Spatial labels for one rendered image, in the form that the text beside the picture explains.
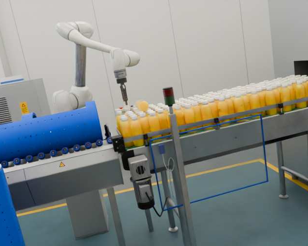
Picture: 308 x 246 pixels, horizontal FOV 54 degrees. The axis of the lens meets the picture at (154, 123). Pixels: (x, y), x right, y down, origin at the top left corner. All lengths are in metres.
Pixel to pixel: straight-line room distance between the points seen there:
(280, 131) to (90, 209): 1.71
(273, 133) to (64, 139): 1.45
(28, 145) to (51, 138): 0.14
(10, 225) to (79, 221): 1.17
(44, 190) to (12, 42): 3.25
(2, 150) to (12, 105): 1.72
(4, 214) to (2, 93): 2.18
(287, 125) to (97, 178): 1.40
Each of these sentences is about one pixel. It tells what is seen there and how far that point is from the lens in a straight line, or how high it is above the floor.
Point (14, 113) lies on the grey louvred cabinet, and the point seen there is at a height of 1.11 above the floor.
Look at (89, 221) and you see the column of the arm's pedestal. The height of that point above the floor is 0.14.
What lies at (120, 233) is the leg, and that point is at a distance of 2.32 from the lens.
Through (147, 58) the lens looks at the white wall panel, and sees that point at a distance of 4.91.
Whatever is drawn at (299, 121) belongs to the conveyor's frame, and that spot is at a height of 0.82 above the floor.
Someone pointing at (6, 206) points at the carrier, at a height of 0.84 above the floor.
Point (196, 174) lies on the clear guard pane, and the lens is 2.08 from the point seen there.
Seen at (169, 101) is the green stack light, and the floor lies 1.18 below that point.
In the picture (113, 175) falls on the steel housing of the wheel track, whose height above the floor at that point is 0.71.
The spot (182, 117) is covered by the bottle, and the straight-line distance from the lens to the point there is 2.08.
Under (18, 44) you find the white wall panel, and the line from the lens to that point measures 5.03.
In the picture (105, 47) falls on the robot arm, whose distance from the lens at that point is 2.41.
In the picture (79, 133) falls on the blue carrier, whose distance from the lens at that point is 2.01.
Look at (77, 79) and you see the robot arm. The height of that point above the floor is 1.38.
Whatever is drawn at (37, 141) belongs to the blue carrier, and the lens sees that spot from 2.03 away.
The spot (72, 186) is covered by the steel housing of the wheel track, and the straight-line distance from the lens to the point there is 2.15.
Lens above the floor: 1.44
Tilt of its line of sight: 12 degrees down
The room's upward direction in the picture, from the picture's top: 10 degrees counter-clockwise
